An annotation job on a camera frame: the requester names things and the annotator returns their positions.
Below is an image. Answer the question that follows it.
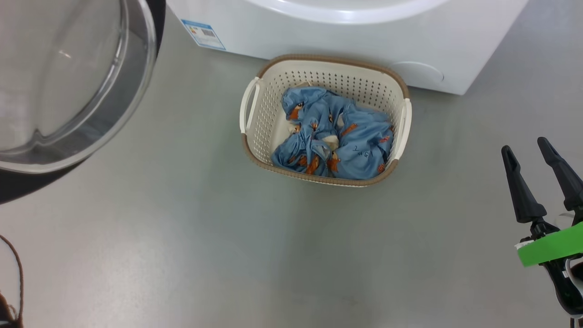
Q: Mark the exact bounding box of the cream laundry basket brown rim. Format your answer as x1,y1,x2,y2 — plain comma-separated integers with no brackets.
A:
240,54,413,188

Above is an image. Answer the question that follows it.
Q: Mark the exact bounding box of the blue energy label sticker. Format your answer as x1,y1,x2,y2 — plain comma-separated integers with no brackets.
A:
181,19,226,51

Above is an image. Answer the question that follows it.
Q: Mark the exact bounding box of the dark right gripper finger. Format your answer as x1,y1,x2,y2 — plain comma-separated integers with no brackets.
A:
537,137,583,212
501,145,547,224

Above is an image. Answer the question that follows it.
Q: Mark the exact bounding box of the blue fox print garment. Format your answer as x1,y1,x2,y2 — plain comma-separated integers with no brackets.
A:
271,87,360,177

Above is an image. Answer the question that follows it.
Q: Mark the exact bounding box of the white front-load washing machine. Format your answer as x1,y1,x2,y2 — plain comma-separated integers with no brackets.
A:
166,0,530,96

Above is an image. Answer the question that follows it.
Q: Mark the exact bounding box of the thin dark cable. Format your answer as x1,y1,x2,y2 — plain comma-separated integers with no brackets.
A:
0,235,24,328

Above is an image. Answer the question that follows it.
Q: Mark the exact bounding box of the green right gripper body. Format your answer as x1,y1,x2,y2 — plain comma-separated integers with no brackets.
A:
516,219,583,319

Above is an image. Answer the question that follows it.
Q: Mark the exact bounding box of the round black glass washer door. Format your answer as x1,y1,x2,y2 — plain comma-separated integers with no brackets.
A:
0,0,166,204

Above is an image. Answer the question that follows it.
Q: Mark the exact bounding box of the round filter cover panel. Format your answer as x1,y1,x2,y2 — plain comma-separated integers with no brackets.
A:
392,61,445,85

